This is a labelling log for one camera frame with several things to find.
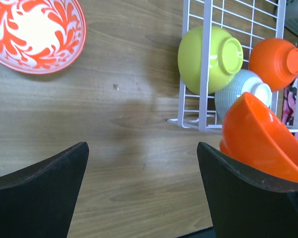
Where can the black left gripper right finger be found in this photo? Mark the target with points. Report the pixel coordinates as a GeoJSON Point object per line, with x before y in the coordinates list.
{"type": "Point", "coordinates": [245, 202]}

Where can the teal checked white bowl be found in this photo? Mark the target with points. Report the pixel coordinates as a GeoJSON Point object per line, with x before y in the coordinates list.
{"type": "Point", "coordinates": [243, 81]}

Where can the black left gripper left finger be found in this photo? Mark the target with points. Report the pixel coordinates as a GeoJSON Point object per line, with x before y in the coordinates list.
{"type": "Point", "coordinates": [38, 201]}

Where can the white bowl orange pattern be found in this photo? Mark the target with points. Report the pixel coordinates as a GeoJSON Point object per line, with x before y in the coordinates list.
{"type": "Point", "coordinates": [41, 36]}

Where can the lime green bowl front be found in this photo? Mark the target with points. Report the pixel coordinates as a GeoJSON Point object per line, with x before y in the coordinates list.
{"type": "Point", "coordinates": [226, 59]}

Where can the white wire dish rack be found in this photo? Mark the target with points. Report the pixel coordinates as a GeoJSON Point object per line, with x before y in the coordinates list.
{"type": "Point", "coordinates": [250, 21]}

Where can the pink camouflage bag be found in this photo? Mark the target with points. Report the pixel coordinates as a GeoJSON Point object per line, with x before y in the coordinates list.
{"type": "Point", "coordinates": [289, 104]}

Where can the grey perforated laundry basket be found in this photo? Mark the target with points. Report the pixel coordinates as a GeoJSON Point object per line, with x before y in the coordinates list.
{"type": "Point", "coordinates": [291, 17]}

